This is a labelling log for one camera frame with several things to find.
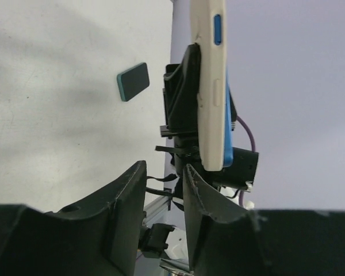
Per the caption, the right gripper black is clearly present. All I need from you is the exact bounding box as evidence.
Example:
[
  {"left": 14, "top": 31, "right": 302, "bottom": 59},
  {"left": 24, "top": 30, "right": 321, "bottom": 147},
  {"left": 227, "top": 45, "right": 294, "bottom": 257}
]
[{"left": 155, "top": 43, "right": 260, "bottom": 190}]

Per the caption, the blue phone black screen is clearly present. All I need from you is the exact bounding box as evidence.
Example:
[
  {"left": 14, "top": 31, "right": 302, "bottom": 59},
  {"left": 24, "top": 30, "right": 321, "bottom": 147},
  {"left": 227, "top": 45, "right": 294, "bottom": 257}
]
[{"left": 213, "top": 14, "right": 233, "bottom": 168}]

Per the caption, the aluminium front rail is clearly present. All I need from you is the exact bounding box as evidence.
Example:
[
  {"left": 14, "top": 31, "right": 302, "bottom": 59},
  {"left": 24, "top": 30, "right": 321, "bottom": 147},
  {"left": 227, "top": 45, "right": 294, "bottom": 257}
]
[{"left": 142, "top": 197, "right": 171, "bottom": 227}]

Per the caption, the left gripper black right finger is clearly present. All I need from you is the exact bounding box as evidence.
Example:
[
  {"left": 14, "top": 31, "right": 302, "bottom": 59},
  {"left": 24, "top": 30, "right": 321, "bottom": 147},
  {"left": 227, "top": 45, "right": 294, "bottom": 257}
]
[{"left": 183, "top": 165, "right": 345, "bottom": 275}]

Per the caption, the teal phone black screen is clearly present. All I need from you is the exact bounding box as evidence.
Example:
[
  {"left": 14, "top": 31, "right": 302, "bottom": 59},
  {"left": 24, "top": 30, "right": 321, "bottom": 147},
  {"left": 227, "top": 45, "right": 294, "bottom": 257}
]
[{"left": 117, "top": 62, "right": 150, "bottom": 102}]

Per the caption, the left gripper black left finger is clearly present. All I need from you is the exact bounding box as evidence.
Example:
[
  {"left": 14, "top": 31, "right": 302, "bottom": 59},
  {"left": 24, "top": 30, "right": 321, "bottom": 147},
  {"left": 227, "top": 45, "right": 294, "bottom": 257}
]
[{"left": 0, "top": 160, "right": 147, "bottom": 275}]

